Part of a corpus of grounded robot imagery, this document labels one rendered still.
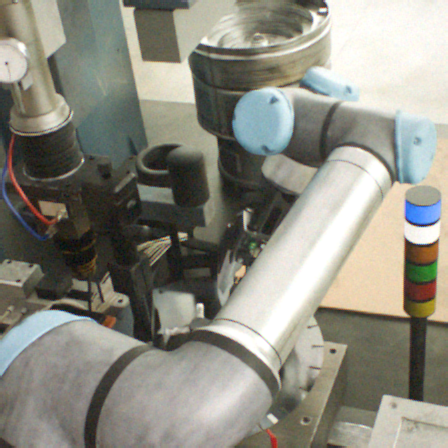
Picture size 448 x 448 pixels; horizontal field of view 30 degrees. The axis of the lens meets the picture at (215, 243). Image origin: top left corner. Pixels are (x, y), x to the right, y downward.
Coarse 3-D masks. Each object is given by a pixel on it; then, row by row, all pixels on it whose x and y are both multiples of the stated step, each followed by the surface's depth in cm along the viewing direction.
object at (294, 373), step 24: (168, 288) 128; (192, 288) 128; (216, 288) 127; (120, 312) 125; (168, 312) 124; (192, 312) 123; (216, 312) 123; (168, 336) 120; (312, 336) 116; (288, 360) 113; (312, 360) 113; (288, 384) 110; (312, 384) 109; (288, 408) 107
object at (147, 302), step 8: (128, 208) 99; (144, 296) 110; (152, 296) 117; (136, 304) 110; (144, 304) 111; (152, 304) 116; (136, 312) 111; (144, 312) 111; (152, 312) 115; (136, 320) 112; (144, 320) 112; (152, 320) 114; (136, 328) 112; (144, 328) 112; (152, 328) 113; (160, 328) 120; (136, 336) 112; (144, 336) 112; (152, 336) 112
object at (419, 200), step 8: (408, 192) 105; (416, 192) 105; (424, 192) 104; (432, 192) 104; (440, 192) 104; (408, 200) 103; (416, 200) 103; (424, 200) 103; (432, 200) 103; (440, 200) 103; (408, 208) 104; (416, 208) 103; (424, 208) 103; (432, 208) 103; (440, 208) 104; (408, 216) 105; (416, 216) 104; (424, 216) 103; (432, 216) 103; (416, 224) 104; (424, 224) 104
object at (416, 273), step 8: (408, 264) 109; (416, 264) 108; (432, 264) 108; (408, 272) 110; (416, 272) 109; (424, 272) 109; (432, 272) 109; (416, 280) 110; (424, 280) 110; (432, 280) 110
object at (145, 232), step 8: (96, 232) 99; (104, 232) 98; (112, 232) 98; (120, 232) 97; (128, 232) 96; (136, 232) 95; (144, 232) 95; (128, 240) 96; (136, 240) 95; (144, 240) 95
